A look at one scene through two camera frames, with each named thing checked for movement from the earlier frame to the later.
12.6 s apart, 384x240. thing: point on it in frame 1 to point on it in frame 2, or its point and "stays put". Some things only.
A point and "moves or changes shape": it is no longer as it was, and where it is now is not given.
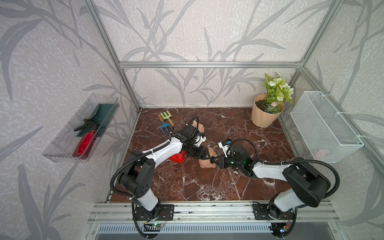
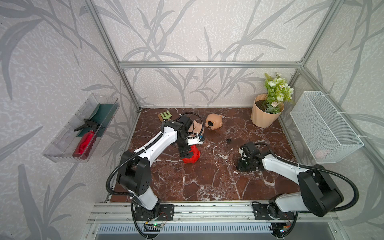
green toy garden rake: x=167 y=117 stays put
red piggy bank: x=179 y=157 moves or changes shape
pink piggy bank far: x=200 y=127 stays put
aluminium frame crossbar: x=211 y=65 stays put
